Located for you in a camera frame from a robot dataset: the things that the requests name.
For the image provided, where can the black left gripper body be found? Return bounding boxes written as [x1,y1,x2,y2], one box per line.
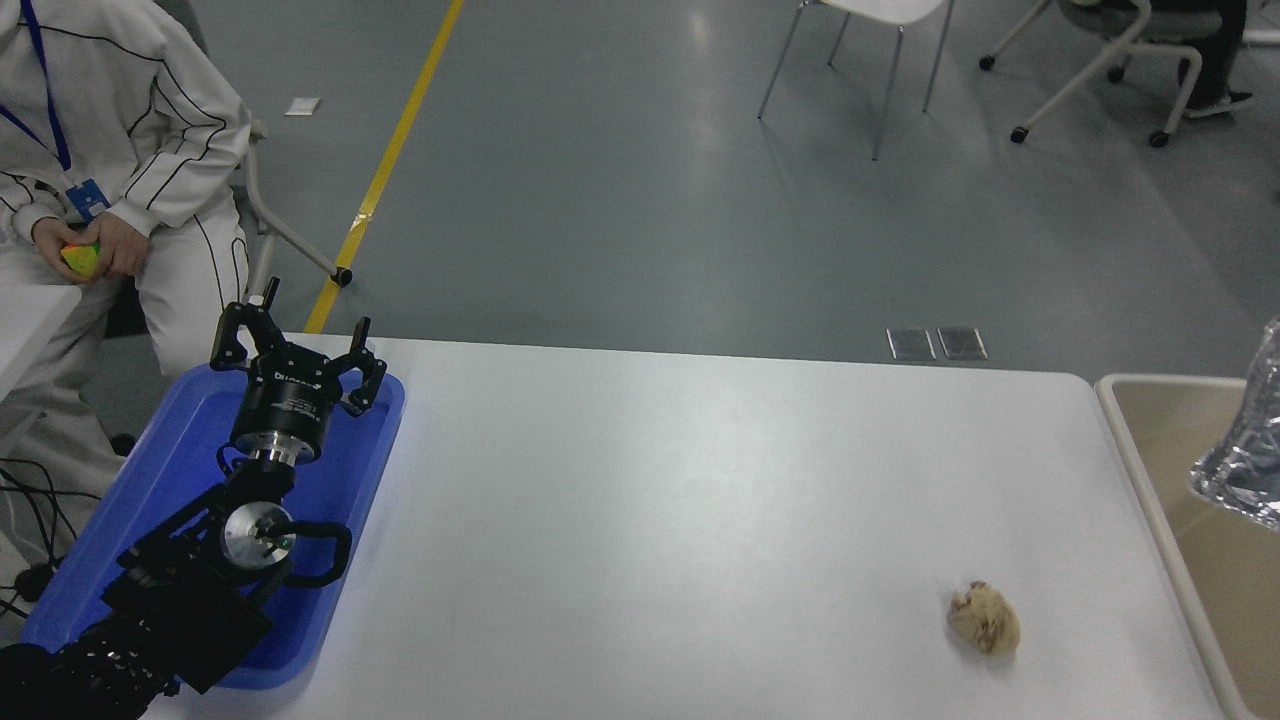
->
[232,348,341,441]

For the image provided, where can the silver foil tray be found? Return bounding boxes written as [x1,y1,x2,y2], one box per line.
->
[1190,318,1280,531]

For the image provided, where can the person's left hand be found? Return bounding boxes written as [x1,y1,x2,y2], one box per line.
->
[95,213,151,277]

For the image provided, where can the person's right hand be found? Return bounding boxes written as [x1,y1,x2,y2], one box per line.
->
[32,215,96,283]

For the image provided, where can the blue plastic tray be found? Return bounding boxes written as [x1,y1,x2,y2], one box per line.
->
[20,362,406,693]

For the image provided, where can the white side table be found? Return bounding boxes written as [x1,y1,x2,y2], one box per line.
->
[0,280,83,401]

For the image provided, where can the seated person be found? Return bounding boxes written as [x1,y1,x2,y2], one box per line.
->
[0,0,253,481]

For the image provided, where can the white chair with metal legs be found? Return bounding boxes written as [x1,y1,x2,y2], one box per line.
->
[757,0,956,159]

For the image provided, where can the large pale bin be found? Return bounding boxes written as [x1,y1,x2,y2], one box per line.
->
[1093,374,1280,720]

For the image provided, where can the person in background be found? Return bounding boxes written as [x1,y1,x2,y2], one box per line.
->
[1060,0,1256,119]

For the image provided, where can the white frame caster chair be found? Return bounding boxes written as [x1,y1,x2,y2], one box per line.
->
[240,120,353,301]

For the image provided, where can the blue lanyard badge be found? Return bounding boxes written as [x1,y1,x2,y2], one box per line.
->
[0,0,111,223]

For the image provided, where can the black floor cables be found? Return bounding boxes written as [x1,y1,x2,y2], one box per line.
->
[0,455,101,626]

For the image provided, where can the white frame rolling chair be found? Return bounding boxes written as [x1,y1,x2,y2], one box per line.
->
[980,0,1201,149]

